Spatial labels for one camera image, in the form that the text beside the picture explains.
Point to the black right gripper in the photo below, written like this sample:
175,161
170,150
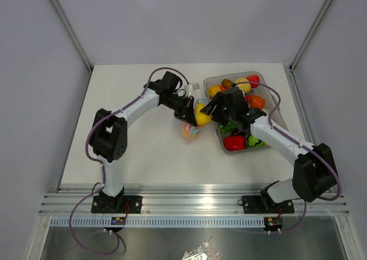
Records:
218,100

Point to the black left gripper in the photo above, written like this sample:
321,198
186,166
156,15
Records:
186,113

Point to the yellow toy pear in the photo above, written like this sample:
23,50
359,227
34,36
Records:
201,118

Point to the orange pink toy peach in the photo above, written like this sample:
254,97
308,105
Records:
189,132

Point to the clear zip top bag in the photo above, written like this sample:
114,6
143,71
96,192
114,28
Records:
204,102

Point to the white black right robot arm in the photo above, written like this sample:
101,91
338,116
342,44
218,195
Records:
314,167

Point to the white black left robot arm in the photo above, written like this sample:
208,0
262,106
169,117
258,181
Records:
107,141

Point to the clear plastic food bin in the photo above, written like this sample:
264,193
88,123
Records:
262,91

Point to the bag of small parts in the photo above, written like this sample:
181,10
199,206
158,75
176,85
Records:
203,251

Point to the small yellow toy fruit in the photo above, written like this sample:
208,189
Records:
213,90

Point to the green white toy cabbage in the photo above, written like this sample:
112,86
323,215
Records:
229,127

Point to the brown toy kiwi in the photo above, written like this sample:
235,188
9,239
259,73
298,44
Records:
227,84

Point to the dark purple toy eggplant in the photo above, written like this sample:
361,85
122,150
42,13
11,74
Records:
236,132

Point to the red toy bell pepper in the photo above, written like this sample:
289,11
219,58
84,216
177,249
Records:
234,143

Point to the pale yellow toy apple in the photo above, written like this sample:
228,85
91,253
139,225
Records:
243,84

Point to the red toy tomato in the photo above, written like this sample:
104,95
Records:
256,101

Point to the green striped toy watermelon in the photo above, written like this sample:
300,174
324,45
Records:
254,142

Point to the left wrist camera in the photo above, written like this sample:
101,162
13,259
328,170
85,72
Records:
192,89

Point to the aluminium mounting rail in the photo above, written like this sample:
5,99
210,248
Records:
205,200

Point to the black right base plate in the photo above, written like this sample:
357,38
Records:
256,204

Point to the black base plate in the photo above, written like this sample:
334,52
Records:
256,204
132,204

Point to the white slotted cable duct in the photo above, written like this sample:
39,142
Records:
159,222

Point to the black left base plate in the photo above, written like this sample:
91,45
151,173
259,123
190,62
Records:
132,204

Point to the right aluminium frame post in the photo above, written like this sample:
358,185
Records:
316,24

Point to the aluminium frame post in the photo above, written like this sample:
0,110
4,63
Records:
63,18
316,24

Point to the left aluminium frame post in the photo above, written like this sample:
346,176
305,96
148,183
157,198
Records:
63,18

